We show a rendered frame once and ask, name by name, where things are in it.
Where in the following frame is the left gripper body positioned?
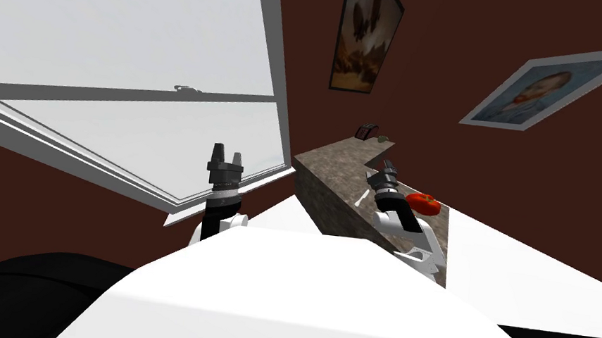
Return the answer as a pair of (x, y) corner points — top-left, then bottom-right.
(204, 158), (246, 193)

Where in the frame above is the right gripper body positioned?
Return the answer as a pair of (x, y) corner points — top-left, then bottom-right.
(368, 165), (401, 196)

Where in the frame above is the dark red toaster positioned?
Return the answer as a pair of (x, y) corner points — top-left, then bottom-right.
(354, 121), (381, 143)

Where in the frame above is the red tomato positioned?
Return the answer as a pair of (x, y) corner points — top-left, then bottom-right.
(403, 191), (443, 218)

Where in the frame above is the dark framed brown painting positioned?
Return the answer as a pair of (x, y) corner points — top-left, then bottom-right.
(328, 0), (407, 98)

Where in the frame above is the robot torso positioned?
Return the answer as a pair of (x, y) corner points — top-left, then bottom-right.
(50, 204), (589, 338)

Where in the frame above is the grey framed window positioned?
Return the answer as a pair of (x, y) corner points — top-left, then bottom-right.
(0, 0), (317, 242)

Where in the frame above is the grey framed portrait painting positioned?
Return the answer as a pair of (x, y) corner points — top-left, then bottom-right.
(458, 20), (602, 142)

